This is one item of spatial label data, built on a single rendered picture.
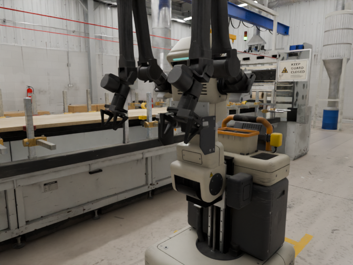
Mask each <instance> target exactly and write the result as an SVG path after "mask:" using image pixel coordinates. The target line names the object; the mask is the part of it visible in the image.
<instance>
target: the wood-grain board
mask: <svg viewBox="0 0 353 265"><path fill-rule="evenodd" d="M166 112H167V108H166V107H162V108H152V117H156V116H155V115H156V114H158V113H166ZM139 115H147V109H130V110H128V117H129V118H128V120H130V119H139ZM108 118H109V116H108V115H106V114H104V122H106V121H107V119H108ZM120 120H122V118H120V117H117V121H120ZM92 123H101V114H100V111H98V112H89V113H74V114H58V115H41V116H33V124H34V125H36V129H39V128H49V127H60V126H71V125H82V124H92ZM24 125H26V121H25V117H9V118H0V133H1V132H7V131H18V130H23V126H24Z"/></svg>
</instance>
